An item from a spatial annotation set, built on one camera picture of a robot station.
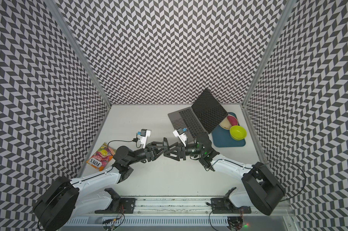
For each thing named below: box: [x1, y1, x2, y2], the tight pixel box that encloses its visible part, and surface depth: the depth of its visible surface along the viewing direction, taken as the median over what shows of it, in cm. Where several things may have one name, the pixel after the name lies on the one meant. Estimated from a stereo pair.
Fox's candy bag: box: [86, 142, 116, 172], surface depth 88 cm
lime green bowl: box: [229, 125, 248, 141], surface depth 99 cm
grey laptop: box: [167, 88, 229, 143], surface depth 110 cm
